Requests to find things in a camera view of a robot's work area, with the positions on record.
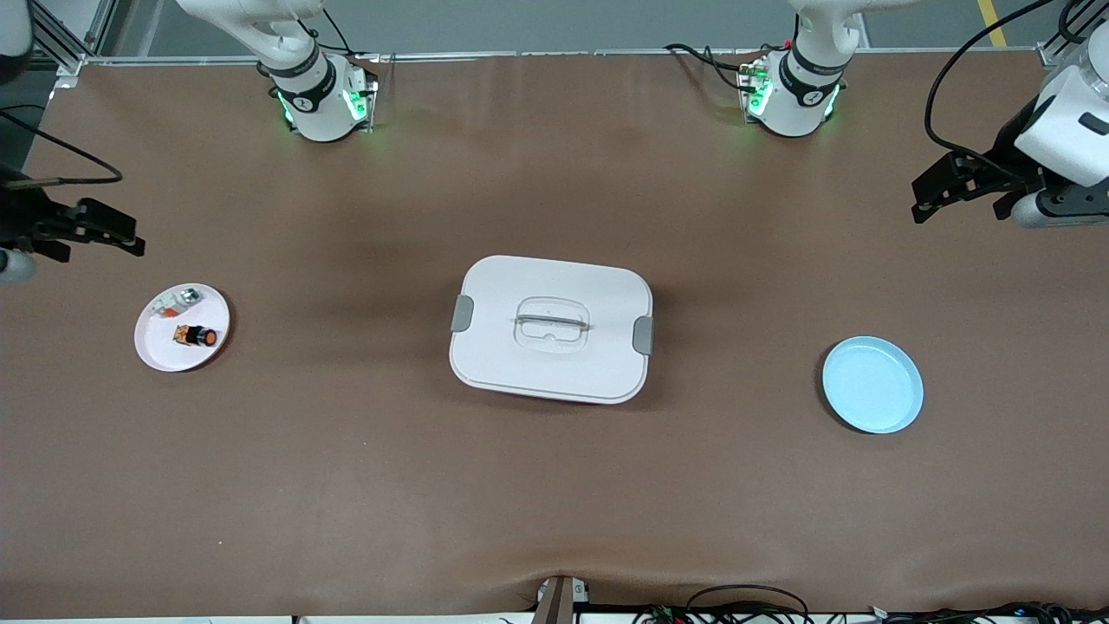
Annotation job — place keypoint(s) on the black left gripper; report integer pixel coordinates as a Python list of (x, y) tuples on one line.
[(1011, 149)]

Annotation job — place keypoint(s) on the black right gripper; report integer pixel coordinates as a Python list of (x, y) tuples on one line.
[(17, 217)]

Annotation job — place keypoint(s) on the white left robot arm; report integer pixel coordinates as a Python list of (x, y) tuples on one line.
[(793, 108)]

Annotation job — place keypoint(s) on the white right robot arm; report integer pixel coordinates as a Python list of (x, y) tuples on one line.
[(321, 113)]

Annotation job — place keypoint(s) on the white red small part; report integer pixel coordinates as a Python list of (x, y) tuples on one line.
[(176, 303)]

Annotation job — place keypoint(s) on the pink round plate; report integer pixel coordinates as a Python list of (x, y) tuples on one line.
[(165, 351)]

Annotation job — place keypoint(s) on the light blue round plate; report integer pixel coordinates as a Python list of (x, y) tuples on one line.
[(871, 386)]

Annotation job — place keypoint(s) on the white lidded storage box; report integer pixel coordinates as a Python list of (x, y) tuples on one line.
[(554, 364)]

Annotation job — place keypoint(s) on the brown table mat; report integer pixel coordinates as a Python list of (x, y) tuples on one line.
[(554, 503)]

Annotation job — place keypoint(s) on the aluminium frame post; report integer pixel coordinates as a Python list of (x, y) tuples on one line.
[(1053, 54), (74, 39)]

